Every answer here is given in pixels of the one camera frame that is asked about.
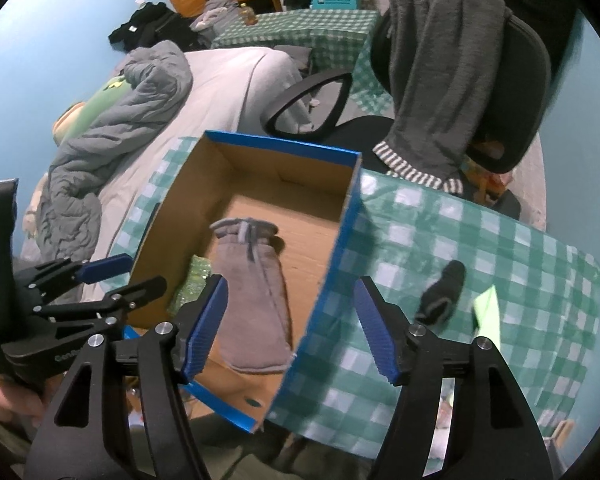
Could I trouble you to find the green textured pouch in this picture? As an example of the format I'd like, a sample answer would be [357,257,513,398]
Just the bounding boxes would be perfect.
[167,255,213,316]

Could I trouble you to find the bed with white sheet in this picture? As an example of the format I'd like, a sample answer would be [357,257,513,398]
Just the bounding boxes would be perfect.
[20,47,313,301]

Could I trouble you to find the table with green checked cloth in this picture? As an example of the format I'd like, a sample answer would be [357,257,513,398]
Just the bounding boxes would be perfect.
[211,9,396,116]

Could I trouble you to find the lime green cloth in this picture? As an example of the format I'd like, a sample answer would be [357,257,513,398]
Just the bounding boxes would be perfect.
[472,285,502,356]

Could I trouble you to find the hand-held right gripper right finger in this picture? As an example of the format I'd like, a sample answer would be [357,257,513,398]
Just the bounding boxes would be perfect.
[352,276,553,480]

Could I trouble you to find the green plush toy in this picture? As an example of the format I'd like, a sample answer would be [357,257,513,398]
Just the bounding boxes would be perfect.
[52,76,133,143]

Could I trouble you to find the grey fleece garment striped cuffs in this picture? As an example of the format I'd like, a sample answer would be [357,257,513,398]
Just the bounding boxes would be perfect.
[372,0,512,196]

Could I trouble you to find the black sock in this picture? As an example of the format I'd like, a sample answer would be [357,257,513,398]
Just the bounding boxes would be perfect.
[414,260,467,326]

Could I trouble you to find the green checked tablecloth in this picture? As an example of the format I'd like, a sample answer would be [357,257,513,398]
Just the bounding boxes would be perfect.
[110,136,600,446]

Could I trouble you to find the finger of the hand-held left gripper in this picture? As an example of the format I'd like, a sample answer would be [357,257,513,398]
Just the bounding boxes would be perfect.
[32,276,168,331]
[12,254,133,306]

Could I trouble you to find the grey comforter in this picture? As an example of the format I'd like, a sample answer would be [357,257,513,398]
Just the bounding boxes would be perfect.
[35,40,193,263]

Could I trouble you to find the pile of black clothes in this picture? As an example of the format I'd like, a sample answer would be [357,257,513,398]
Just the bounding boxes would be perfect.
[108,2,201,53]

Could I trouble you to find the wooden board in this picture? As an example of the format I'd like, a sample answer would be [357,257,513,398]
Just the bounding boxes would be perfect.
[542,420,576,443]

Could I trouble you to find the blue cardboard box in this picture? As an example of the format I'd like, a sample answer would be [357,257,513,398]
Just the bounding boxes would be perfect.
[121,130,363,433]

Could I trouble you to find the black office chair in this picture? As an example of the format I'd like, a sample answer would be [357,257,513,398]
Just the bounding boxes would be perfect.
[265,10,553,221]

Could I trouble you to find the person's left hand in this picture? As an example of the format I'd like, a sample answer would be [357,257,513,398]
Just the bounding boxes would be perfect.
[0,375,46,428]

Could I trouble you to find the orange bag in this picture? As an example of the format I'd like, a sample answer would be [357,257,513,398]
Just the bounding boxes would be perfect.
[462,142,508,206]

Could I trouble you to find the pile of grey clothes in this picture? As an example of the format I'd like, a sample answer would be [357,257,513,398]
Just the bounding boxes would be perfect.
[190,0,241,33]

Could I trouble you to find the grey fleece sock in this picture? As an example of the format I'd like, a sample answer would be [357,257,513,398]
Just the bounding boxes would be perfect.
[209,217,297,375]

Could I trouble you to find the person's olive pants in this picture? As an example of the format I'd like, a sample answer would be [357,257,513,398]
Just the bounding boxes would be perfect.
[190,410,381,480]

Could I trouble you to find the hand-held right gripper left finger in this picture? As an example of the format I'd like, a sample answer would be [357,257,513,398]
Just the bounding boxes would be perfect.
[24,275,229,480]

